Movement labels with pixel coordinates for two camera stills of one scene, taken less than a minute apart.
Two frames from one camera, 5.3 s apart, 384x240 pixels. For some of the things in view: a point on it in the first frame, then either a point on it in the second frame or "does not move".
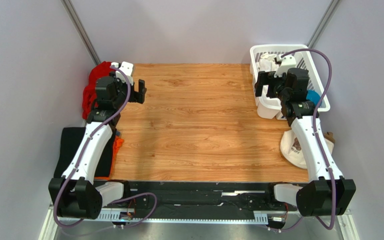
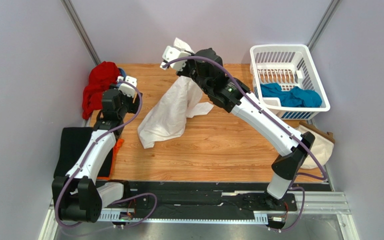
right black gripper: (266, 86) → (184, 67)
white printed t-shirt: (267, 63) → (169, 125)
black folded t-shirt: (71, 138) does not move
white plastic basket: (263, 57) does not move
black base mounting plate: (153, 197) does not move
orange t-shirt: (118, 142) does not move
